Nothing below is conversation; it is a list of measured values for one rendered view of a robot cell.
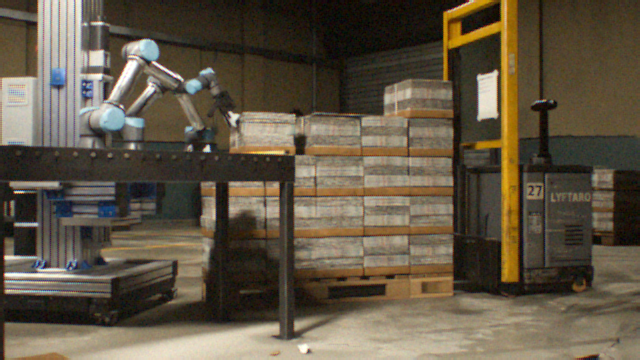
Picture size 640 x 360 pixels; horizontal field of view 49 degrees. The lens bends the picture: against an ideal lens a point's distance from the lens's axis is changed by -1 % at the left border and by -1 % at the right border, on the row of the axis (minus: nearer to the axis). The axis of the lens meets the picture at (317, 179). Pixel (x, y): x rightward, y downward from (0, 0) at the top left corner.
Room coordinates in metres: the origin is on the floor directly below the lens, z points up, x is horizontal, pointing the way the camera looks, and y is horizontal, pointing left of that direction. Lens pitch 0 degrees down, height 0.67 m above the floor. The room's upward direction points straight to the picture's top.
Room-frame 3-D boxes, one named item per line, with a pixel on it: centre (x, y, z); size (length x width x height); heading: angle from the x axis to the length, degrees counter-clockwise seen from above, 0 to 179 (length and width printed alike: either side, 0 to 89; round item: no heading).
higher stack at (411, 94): (4.41, -0.62, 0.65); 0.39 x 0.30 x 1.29; 19
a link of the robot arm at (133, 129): (4.04, 1.04, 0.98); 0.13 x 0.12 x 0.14; 49
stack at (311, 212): (4.17, 0.07, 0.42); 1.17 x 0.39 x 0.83; 109
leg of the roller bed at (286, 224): (3.13, 0.13, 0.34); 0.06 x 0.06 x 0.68; 42
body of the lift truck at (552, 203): (4.67, -1.38, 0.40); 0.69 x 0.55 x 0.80; 19
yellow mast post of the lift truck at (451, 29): (4.86, -0.92, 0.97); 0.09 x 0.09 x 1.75; 19
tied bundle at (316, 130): (4.21, -0.05, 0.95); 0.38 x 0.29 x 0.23; 20
